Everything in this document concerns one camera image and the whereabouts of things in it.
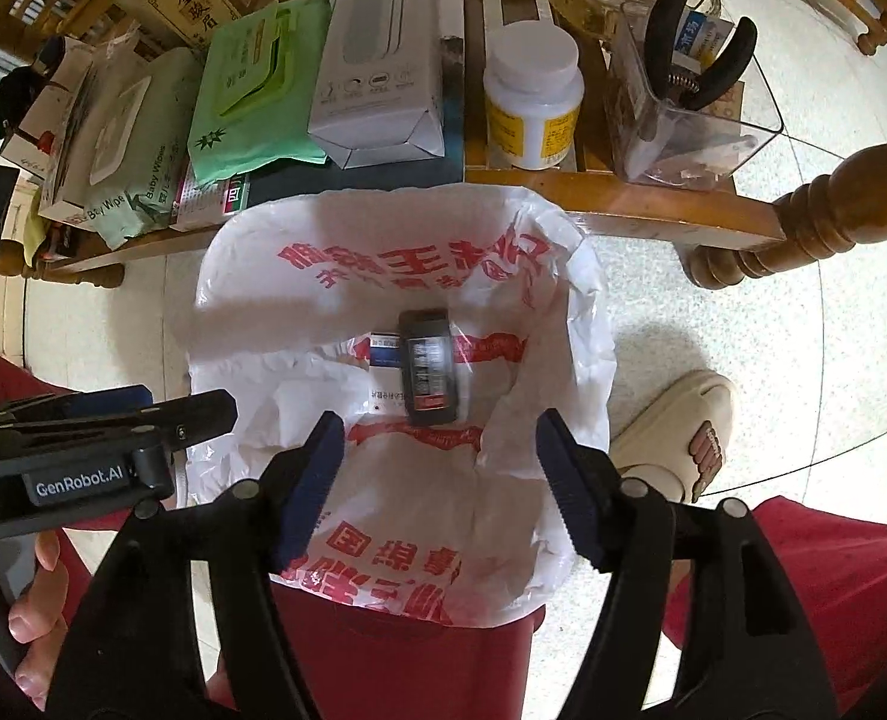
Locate clear plastic container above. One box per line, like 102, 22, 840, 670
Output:
608, 0, 783, 185

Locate long white carton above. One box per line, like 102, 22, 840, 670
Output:
308, 0, 448, 170

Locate black handled pliers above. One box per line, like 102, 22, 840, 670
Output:
642, 0, 757, 113

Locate white red-printed plastic bag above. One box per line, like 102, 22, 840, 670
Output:
177, 184, 613, 627

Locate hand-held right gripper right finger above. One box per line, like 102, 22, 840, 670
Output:
534, 409, 841, 720

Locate white bottle yellow label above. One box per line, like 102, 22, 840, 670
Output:
484, 21, 585, 170

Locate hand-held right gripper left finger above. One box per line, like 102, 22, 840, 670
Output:
44, 411, 347, 720

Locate red white flat box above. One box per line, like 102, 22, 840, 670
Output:
169, 165, 253, 232

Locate person's left hand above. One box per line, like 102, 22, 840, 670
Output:
7, 531, 71, 712

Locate turned wooden leg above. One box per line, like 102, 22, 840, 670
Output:
685, 127, 887, 292

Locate red trash bin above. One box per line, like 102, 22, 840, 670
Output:
270, 577, 548, 720

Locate red pants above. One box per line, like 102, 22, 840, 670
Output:
0, 345, 887, 713

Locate white red small box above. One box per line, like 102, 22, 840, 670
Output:
0, 37, 95, 181

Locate wooden coffee table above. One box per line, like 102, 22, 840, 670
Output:
0, 0, 789, 290

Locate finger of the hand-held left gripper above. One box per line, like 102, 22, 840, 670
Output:
0, 385, 154, 421
1, 390, 238, 458

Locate white baby wipes pack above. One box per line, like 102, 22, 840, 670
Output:
38, 45, 205, 250

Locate black rectangular box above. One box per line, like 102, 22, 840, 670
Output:
398, 309, 464, 428

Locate green wet wipes pack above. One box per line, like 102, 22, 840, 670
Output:
187, 0, 333, 187

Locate beige slipper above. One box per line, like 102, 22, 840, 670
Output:
609, 371, 738, 503

